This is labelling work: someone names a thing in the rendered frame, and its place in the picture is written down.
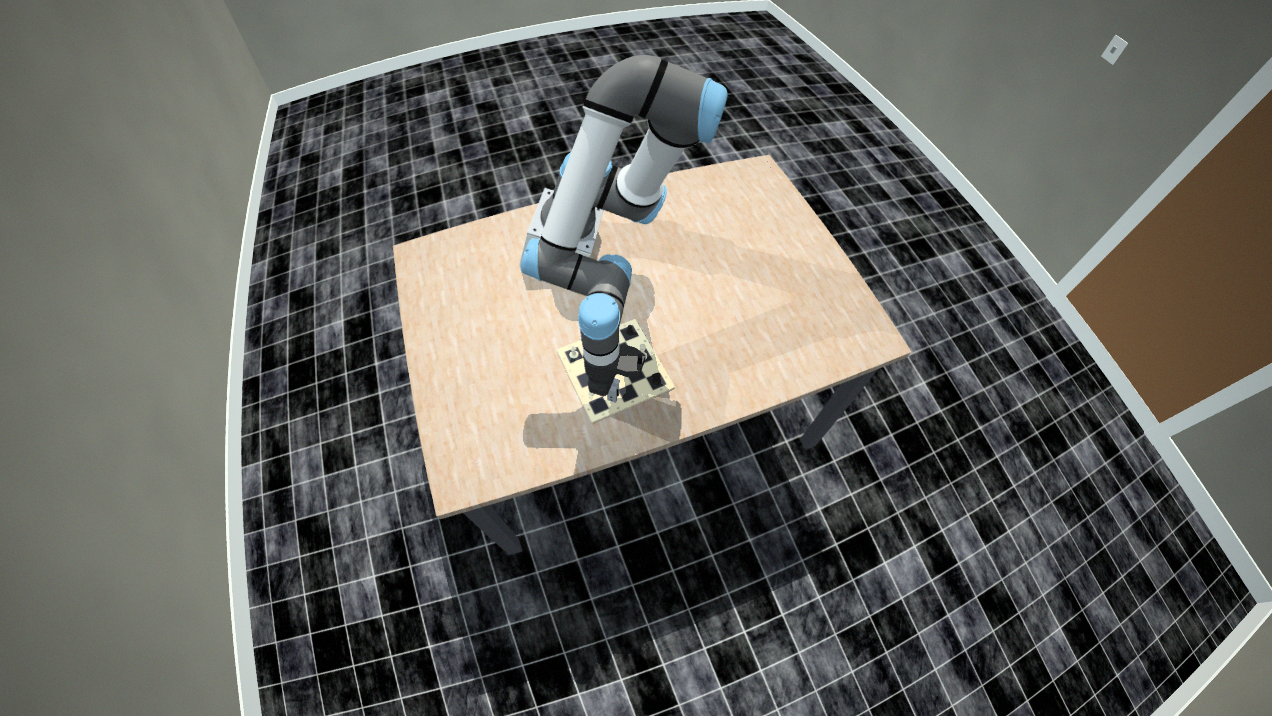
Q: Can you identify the chessboard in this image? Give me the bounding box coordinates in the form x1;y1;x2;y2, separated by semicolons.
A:
557;319;675;423

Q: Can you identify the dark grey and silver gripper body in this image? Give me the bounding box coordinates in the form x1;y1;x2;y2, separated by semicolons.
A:
583;343;646;396

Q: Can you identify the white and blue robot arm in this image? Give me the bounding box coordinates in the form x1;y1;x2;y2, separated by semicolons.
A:
522;55;728;356

